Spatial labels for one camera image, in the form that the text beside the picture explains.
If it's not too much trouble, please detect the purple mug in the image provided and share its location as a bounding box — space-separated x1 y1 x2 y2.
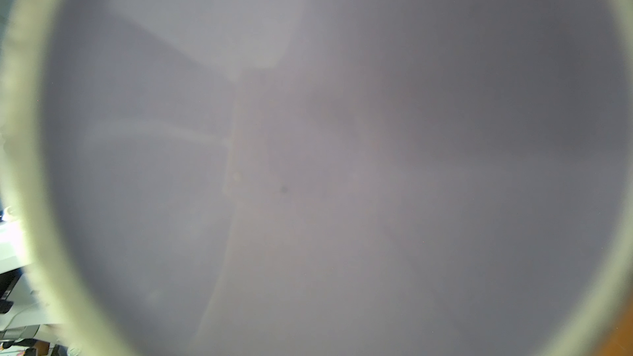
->
1 0 632 355

